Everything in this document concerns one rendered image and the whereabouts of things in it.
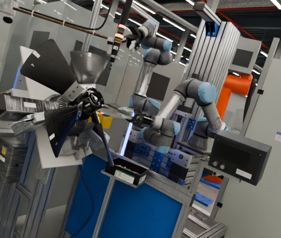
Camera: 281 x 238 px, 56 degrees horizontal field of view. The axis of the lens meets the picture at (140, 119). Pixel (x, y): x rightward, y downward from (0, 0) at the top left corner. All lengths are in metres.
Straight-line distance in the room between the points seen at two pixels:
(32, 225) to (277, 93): 2.39
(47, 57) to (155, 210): 1.07
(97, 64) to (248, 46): 4.16
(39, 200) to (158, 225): 0.71
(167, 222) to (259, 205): 1.46
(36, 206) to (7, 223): 0.33
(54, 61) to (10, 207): 0.95
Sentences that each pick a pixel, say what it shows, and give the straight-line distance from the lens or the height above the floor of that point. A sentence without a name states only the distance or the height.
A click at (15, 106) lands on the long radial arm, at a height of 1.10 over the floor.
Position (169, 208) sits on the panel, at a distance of 1.67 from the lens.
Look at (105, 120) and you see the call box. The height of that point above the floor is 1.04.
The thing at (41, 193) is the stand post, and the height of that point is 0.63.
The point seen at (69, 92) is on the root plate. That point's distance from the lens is 1.37.
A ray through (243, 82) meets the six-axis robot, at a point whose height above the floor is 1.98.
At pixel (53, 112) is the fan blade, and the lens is 1.14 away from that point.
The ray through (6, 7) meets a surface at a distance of 1.63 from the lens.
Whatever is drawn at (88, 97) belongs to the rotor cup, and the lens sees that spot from 1.32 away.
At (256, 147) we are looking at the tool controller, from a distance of 1.40.
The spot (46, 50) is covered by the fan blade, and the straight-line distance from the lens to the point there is 1.34.
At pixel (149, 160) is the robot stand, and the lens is 2.18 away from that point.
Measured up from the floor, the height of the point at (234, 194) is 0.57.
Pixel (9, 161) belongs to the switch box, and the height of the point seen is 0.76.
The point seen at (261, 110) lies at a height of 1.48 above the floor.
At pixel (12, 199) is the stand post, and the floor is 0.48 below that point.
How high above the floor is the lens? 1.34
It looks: 7 degrees down
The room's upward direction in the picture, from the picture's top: 17 degrees clockwise
